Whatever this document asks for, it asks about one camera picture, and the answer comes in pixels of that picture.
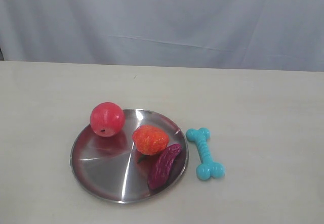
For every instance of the red apple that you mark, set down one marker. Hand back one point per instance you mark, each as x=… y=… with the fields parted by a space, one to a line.
x=107 y=119

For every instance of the white backdrop curtain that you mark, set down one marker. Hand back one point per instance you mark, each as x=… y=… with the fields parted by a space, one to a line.
x=240 y=34

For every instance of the teal toy bone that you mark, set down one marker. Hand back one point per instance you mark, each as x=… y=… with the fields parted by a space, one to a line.
x=208 y=167

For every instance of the orange toy strawberry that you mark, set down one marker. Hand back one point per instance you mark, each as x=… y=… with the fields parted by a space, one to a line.
x=150 y=140

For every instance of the round stainless steel plate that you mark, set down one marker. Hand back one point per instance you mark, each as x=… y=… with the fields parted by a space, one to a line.
x=112 y=169

